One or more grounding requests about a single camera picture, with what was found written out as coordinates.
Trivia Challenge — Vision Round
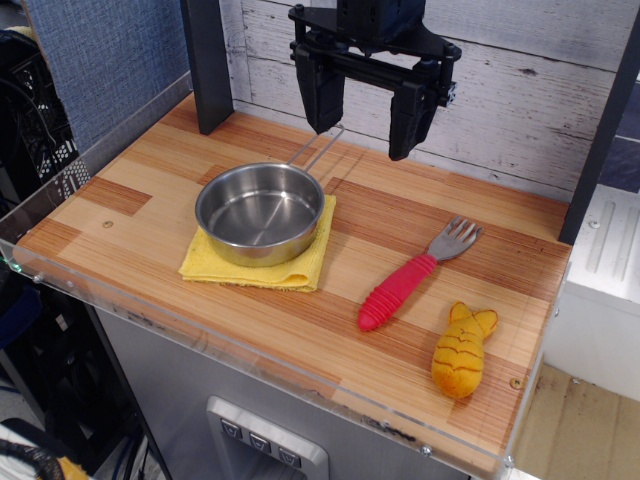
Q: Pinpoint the stainless steel sauce pan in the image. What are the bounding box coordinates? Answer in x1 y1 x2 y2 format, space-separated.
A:
194 123 346 268

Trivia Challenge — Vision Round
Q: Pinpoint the black support post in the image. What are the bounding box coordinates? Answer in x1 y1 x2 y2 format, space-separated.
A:
558 13 639 245
181 0 234 135

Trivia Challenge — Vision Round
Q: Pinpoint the black plastic crate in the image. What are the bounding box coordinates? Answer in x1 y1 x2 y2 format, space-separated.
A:
1 29 79 200

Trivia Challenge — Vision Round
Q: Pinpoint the fork with red handle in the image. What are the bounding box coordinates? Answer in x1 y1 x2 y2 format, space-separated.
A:
357 216 483 331

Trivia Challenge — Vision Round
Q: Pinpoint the yellow folded cloth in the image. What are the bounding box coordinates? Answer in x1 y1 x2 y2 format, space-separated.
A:
178 195 337 292

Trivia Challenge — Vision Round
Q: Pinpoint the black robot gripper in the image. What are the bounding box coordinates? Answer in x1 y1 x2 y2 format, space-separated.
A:
289 1 461 161

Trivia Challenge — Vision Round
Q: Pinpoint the white appliance on right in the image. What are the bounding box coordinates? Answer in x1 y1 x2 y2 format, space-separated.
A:
543 185 639 400

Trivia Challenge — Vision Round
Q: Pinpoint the clear acrylic guard rail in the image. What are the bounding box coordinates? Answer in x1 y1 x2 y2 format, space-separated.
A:
3 98 570 477

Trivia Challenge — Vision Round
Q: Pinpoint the yellow plush fish toy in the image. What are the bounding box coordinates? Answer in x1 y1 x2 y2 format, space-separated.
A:
431 302 499 399

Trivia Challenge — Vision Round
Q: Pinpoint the black right support post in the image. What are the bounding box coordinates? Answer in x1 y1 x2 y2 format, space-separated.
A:
558 13 639 245

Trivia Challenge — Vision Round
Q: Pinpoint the silver toy fridge cabinet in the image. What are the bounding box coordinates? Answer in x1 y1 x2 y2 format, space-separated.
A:
93 307 463 479

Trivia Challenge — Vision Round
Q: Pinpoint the black left support post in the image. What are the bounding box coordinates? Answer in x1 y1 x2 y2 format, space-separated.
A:
181 0 234 135

